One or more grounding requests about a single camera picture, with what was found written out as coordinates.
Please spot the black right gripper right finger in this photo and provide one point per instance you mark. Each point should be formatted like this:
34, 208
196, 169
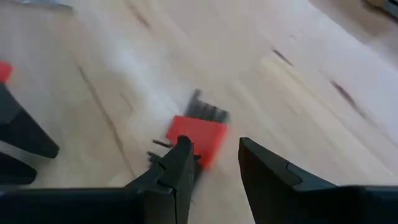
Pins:
273, 193

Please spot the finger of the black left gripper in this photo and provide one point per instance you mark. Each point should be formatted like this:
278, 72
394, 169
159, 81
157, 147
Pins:
18, 124
12, 172

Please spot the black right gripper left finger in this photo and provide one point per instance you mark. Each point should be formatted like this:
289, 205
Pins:
168, 186

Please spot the red hex key holder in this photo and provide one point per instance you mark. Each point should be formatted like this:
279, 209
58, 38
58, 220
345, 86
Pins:
202, 133

